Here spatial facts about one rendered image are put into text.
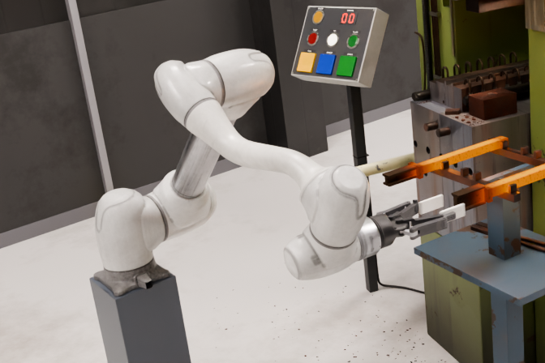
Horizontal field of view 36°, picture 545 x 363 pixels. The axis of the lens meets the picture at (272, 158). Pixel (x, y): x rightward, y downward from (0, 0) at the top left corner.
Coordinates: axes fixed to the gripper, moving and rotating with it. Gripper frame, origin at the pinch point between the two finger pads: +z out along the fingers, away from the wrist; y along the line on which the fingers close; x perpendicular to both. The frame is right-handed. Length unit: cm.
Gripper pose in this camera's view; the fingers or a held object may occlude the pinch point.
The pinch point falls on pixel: (444, 207)
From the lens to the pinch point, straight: 197.2
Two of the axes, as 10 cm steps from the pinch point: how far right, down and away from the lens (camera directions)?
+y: 4.8, 2.3, -8.5
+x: -1.2, -9.4, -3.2
